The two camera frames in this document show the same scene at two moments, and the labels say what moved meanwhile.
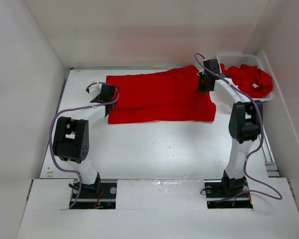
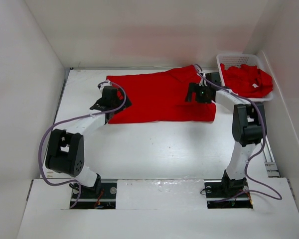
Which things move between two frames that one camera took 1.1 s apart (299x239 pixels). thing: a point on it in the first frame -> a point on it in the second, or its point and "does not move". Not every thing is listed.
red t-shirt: (182, 94) does not move
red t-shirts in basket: (253, 81) does not move
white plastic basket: (234, 60) does not move
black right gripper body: (202, 85) -> (202, 95)
